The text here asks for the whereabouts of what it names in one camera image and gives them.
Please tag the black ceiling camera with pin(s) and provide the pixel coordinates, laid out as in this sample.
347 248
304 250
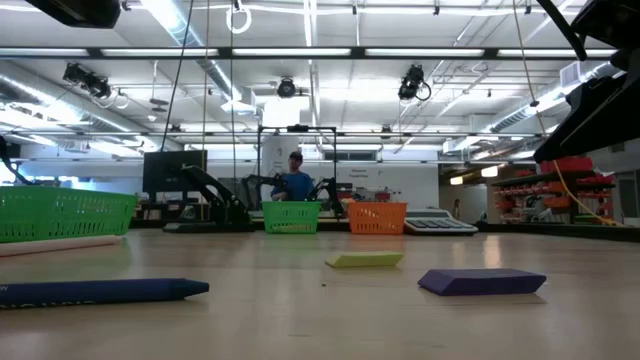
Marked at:
412 80
87 80
286 88

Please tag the grey desk calculator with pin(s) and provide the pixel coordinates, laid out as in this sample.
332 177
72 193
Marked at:
435 222

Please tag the person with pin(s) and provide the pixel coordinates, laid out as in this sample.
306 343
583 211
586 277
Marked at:
295 182

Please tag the orange plastic basket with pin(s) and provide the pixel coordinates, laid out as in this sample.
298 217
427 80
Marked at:
377 217

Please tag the white pillar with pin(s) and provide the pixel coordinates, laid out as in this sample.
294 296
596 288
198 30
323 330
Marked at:
280 145

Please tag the blue crayon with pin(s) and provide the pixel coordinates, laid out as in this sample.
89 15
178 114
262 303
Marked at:
100 291

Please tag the natural wood pencil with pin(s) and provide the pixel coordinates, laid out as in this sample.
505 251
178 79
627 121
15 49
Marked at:
55 245

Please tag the black overhead frame bar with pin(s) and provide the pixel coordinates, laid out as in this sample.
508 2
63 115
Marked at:
357 52

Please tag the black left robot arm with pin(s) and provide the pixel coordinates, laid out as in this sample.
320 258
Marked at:
75 10

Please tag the yellow eraser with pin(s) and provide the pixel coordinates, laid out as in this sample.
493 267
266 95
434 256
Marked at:
365 258

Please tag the black monitor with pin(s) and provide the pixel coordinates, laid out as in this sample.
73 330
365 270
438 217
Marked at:
170 170

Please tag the shelf with red bins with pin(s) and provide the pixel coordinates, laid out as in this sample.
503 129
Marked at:
550 195

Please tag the green plastic basket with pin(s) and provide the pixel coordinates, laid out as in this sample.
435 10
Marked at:
291 217
65 212

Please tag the blue-purple eraser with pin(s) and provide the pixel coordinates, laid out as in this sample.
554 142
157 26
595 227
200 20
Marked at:
480 282

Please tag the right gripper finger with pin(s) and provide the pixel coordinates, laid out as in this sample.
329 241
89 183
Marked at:
600 120

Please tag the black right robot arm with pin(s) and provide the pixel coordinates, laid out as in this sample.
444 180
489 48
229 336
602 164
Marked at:
610 20

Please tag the black background robot arm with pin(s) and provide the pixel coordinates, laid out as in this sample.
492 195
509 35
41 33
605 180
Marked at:
252 185
327 192

